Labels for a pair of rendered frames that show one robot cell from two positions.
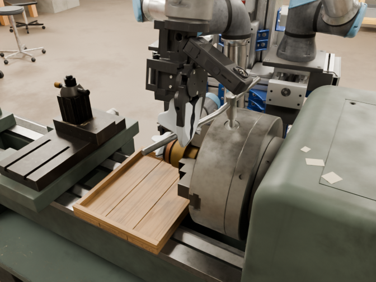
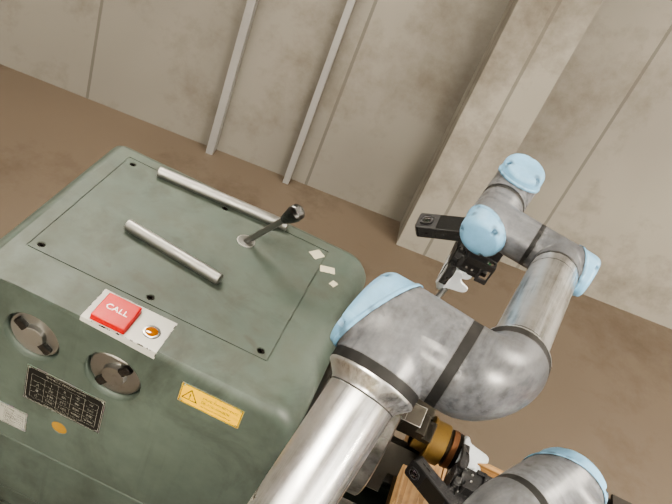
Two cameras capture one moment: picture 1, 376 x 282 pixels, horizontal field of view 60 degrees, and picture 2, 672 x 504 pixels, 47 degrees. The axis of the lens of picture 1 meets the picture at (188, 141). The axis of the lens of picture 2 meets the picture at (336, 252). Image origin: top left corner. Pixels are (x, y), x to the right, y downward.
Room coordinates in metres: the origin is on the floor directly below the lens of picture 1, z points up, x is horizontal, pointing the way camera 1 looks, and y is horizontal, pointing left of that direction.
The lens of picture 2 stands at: (1.53, -0.74, 2.18)
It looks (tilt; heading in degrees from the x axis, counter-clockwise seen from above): 37 degrees down; 154
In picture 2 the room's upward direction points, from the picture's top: 24 degrees clockwise
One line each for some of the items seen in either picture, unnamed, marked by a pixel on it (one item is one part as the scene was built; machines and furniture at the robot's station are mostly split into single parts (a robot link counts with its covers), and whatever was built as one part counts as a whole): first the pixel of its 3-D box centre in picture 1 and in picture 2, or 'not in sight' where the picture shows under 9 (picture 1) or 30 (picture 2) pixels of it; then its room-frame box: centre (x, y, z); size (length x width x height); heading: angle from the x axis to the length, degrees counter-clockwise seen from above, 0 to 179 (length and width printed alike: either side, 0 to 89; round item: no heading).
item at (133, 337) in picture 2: not in sight; (127, 331); (0.64, -0.60, 1.23); 0.13 x 0.08 x 0.06; 61
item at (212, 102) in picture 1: (205, 108); not in sight; (0.99, -0.06, 1.08); 0.11 x 0.08 x 0.09; 150
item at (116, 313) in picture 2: not in sight; (116, 314); (0.63, -0.62, 1.26); 0.06 x 0.06 x 0.02; 61
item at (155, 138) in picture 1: (160, 141); (474, 453); (0.76, 0.08, 1.10); 0.09 x 0.06 x 0.03; 150
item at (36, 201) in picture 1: (65, 148); not in sight; (1.01, 0.46, 0.90); 0.53 x 0.30 x 0.06; 151
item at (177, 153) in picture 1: (183, 154); (434, 441); (0.72, 0.01, 1.08); 0.09 x 0.09 x 0.09; 61
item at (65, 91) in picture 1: (71, 88); not in sight; (1.03, 0.40, 1.14); 0.08 x 0.08 x 0.03
